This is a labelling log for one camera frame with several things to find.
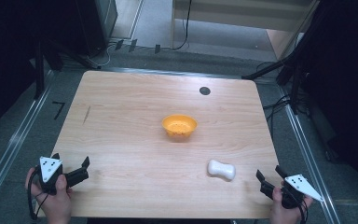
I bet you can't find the metal floor rail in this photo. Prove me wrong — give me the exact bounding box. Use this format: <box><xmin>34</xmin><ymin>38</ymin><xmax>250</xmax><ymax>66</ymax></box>
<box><xmin>278</xmin><ymin>85</ymin><xmax>342</xmax><ymax>224</ymax></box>
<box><xmin>0</xmin><ymin>70</ymin><xmax>57</xmax><ymax>216</ymax></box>

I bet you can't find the white floor cable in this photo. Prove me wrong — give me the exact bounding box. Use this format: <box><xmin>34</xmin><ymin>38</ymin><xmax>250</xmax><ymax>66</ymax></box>
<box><xmin>87</xmin><ymin>41</ymin><xmax>119</xmax><ymax>68</ymax></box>

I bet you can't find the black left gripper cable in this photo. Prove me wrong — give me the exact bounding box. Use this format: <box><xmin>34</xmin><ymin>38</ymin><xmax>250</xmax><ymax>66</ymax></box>
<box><xmin>26</xmin><ymin>167</ymin><xmax>50</xmax><ymax>221</ymax></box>

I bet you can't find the black hanging cable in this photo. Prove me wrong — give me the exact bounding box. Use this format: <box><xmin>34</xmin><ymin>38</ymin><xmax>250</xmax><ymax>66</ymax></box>
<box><xmin>171</xmin><ymin>0</ymin><xmax>194</xmax><ymax>51</ymax></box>

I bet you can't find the dark cabinet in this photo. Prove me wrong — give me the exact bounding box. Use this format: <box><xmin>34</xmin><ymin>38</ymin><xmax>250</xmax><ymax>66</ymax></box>
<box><xmin>74</xmin><ymin>0</ymin><xmax>119</xmax><ymax>57</ymax></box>

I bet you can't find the black floor cables bundle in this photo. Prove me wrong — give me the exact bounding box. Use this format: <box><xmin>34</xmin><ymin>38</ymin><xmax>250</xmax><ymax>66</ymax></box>
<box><xmin>255</xmin><ymin>61</ymin><xmax>309</xmax><ymax>132</ymax></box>

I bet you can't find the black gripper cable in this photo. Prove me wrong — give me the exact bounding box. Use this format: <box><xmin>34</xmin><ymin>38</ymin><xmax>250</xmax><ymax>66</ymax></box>
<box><xmin>287</xmin><ymin>186</ymin><xmax>310</xmax><ymax>224</ymax></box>
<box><xmin>26</xmin><ymin>167</ymin><xmax>50</xmax><ymax>221</ymax></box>

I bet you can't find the person's left hand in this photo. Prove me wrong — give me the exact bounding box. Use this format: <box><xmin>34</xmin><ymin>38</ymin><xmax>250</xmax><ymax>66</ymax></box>
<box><xmin>24</xmin><ymin>167</ymin><xmax>75</xmax><ymax>224</ymax></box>

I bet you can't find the person's right hand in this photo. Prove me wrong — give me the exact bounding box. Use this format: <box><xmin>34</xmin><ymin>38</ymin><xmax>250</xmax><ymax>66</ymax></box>
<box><xmin>268</xmin><ymin>182</ymin><xmax>314</xmax><ymax>224</ymax></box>

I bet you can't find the white shelf unit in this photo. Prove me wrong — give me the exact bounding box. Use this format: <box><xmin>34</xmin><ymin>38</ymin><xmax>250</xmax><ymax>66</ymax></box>
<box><xmin>170</xmin><ymin>0</ymin><xmax>321</xmax><ymax>61</ymax></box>

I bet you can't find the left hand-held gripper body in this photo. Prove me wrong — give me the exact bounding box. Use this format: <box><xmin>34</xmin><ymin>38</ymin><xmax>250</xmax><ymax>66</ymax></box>
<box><xmin>36</xmin><ymin>156</ymin><xmax>73</xmax><ymax>196</ymax></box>

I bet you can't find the black metal stand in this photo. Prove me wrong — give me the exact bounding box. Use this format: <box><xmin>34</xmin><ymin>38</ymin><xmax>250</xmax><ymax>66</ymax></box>
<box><xmin>33</xmin><ymin>36</ymin><xmax>103</xmax><ymax>101</ymax></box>
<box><xmin>241</xmin><ymin>46</ymin><xmax>311</xmax><ymax>116</ymax></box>

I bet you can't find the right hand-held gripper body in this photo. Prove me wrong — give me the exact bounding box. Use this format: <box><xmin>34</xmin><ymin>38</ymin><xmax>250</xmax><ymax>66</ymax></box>
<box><xmin>279</xmin><ymin>174</ymin><xmax>324</xmax><ymax>210</ymax></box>

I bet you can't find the orange plastic bowl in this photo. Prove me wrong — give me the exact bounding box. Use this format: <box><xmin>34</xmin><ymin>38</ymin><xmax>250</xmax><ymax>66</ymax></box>
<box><xmin>161</xmin><ymin>114</ymin><xmax>199</xmax><ymax>138</ymax></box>

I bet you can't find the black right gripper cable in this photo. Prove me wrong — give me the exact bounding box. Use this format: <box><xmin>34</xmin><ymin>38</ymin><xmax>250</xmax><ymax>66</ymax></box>
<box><xmin>287</xmin><ymin>186</ymin><xmax>310</xmax><ymax>224</ymax></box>

